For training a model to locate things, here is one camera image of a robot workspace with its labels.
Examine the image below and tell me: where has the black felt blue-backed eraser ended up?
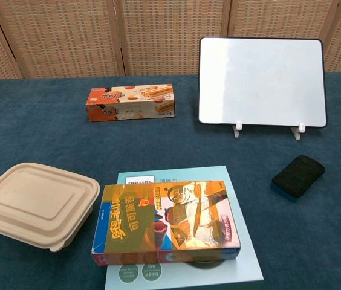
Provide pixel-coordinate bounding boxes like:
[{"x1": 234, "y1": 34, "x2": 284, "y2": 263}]
[{"x1": 271, "y1": 155, "x2": 326, "y2": 203}]

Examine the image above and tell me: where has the white board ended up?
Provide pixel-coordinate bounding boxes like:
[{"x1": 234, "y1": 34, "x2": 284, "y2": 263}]
[{"x1": 198, "y1": 36, "x2": 328, "y2": 127}]

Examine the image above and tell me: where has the orange egg roll snack box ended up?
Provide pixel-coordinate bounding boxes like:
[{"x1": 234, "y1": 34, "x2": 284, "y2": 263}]
[{"x1": 85, "y1": 83, "x2": 177, "y2": 123}]

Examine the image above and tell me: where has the orange snack packet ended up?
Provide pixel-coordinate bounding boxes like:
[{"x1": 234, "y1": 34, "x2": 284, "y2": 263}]
[{"x1": 91, "y1": 180, "x2": 242, "y2": 266}]

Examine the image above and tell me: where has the teal carpet table cover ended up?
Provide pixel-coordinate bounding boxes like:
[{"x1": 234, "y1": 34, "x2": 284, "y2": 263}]
[{"x1": 0, "y1": 71, "x2": 341, "y2": 290}]

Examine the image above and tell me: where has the light blue Philips box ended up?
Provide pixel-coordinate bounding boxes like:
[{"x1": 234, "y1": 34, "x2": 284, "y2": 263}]
[{"x1": 103, "y1": 164, "x2": 264, "y2": 290}]

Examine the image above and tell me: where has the beige pulp lunch container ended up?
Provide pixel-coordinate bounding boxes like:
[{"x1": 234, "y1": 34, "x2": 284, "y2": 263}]
[{"x1": 0, "y1": 162, "x2": 101, "y2": 253}]

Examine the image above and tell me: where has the woven rattan folding screen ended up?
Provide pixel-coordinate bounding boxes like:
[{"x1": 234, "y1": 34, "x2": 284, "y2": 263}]
[{"x1": 0, "y1": 0, "x2": 341, "y2": 82}]

